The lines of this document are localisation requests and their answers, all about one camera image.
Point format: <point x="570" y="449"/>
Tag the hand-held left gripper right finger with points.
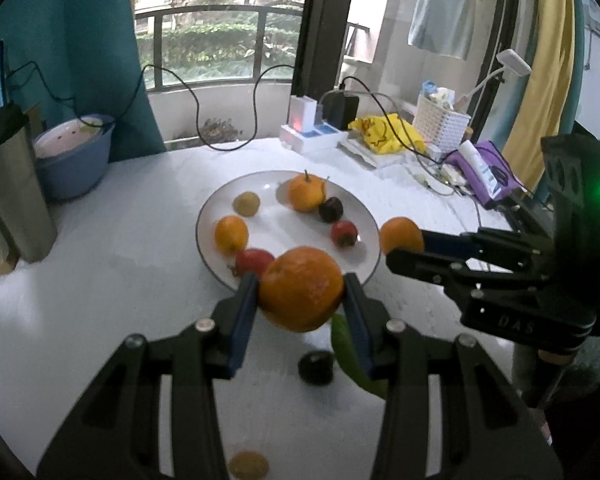
<point x="356" y="325"/>

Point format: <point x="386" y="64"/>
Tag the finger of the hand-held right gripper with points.
<point x="430" y="267"/>
<point x="450" y="244"/>

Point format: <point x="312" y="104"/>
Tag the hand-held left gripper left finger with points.
<point x="242" y="325"/>

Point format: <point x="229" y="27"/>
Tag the green leaf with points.
<point x="352" y="365"/>

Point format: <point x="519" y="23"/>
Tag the large orange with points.
<point x="301" y="288"/>

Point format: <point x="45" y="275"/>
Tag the white plate with dark rim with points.
<point x="280" y="230"/>

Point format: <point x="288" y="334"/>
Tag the dark plum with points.
<point x="316" y="367"/>
<point x="330" y="209"/>

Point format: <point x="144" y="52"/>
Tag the yellow-green lychee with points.
<point x="246" y="203"/>

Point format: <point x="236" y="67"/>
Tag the orange with stem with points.
<point x="307" y="192"/>

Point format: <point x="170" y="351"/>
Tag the white tube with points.
<point x="480" y="170"/>

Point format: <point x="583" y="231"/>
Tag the purple pouch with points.
<point x="500" y="175"/>

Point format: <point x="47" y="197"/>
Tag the white flat tray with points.
<point x="380" y="158"/>

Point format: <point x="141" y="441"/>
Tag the small brown jar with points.
<point x="468" y="133"/>

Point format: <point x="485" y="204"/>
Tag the white woven basket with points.
<point x="440" y="122"/>

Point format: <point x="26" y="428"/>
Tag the yellow cloth on tray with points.
<point x="385" y="132"/>

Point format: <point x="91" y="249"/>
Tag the green-brown kiwi fruit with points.
<point x="249" y="465"/>

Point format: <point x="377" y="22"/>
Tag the white power strip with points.
<point x="312" y="138"/>

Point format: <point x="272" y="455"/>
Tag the black power adapter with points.
<point x="342" y="107"/>

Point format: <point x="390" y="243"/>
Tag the white desk lamp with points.
<point x="512" y="62"/>

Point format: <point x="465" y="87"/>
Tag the white charger block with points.
<point x="302" y="115"/>

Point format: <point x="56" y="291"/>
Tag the yellow curtain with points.
<point x="550" y="70"/>

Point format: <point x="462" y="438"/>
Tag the hanging pale blue shirt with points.
<point x="442" y="12"/>

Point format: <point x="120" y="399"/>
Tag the blue plastic bowl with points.
<point x="75" y="165"/>

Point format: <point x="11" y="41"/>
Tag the narrow teal curtain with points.
<point x="577" y="50"/>

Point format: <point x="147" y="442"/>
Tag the pink white dish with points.
<point x="62" y="136"/>

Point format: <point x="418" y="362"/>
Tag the stainless steel tumbler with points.
<point x="10" y="190"/>

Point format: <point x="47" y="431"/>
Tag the black balcony railing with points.
<point x="205" y="15"/>

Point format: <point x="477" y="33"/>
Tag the wide teal curtain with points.
<point x="70" y="35"/>

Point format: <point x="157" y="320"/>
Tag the black door frame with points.
<point x="325" y="20"/>

